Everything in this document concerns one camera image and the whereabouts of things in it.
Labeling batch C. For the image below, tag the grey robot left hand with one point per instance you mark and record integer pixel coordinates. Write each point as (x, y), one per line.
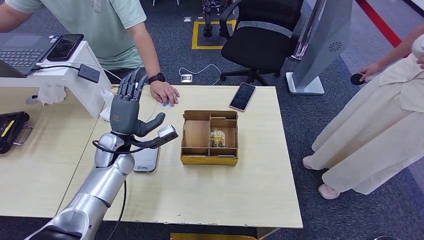
(124, 116)

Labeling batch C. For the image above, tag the person's left hand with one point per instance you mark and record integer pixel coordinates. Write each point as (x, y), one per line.
(165, 92)
(421, 62)

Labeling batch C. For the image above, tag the person's right hand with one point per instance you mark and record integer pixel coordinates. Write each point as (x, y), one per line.
(371, 69)

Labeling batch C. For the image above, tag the white photo ID card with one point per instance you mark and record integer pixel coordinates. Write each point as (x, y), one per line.
(165, 106)

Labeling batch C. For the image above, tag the black round disc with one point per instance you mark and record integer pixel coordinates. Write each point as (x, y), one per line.
(356, 79)

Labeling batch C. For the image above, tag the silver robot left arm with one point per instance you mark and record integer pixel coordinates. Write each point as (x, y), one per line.
(99, 185)

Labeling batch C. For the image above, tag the person's right forearm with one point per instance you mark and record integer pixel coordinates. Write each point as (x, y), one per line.
(7, 20)
(402, 46)

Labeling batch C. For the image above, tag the person's left forearm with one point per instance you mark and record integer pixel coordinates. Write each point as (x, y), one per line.
(145, 49)

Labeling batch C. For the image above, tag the person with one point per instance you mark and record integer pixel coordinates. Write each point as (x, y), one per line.
(367, 132)
(99, 33)

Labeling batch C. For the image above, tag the hotel room key card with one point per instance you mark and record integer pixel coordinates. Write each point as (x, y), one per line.
(217, 139)

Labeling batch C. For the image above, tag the black wristwatch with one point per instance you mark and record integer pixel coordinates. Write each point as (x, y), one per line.
(156, 78)

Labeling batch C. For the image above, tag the white power strip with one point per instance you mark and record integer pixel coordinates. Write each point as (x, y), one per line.
(104, 116)

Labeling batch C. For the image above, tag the steel floor socket box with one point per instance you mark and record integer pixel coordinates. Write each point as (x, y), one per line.
(186, 78)

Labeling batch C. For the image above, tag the white charger plug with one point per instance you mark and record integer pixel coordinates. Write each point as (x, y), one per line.
(106, 96)

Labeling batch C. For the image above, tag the brown cardboard organizer box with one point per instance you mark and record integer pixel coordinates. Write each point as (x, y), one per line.
(197, 132)

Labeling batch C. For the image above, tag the black adapter box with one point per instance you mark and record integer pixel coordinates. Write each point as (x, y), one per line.
(88, 73)

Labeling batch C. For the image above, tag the grey kiosk display stand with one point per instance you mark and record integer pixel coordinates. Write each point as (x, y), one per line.
(323, 38)

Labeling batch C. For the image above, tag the yellow floor tape square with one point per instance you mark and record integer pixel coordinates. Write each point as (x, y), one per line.
(194, 35)

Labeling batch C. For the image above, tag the white desk riser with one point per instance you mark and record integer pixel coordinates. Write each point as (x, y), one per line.
(64, 78)

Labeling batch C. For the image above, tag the standing humanoid robot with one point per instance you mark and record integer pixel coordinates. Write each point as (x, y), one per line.
(208, 30)

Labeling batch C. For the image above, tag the crumpled white plastic bag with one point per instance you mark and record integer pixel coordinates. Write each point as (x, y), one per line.
(51, 94)

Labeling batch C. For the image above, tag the smartphone with pink case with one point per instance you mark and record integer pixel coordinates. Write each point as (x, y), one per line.
(242, 97)

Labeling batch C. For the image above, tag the small floor socket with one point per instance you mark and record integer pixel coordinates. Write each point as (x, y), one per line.
(200, 18)
(187, 19)

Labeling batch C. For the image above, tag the black smartphone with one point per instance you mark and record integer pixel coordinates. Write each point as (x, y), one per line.
(65, 47)

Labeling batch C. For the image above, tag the black office chair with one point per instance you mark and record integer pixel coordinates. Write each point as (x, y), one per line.
(257, 48)

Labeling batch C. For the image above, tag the black payment terminal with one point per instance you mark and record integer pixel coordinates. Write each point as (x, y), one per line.
(12, 126)

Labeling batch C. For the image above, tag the beige shoe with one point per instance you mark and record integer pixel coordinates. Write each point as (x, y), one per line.
(328, 192)
(308, 164)

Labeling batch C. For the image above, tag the dark grey laptop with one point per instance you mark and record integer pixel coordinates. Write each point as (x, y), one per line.
(21, 51)

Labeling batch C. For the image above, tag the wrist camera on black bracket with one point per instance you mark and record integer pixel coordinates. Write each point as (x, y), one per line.
(167, 130)

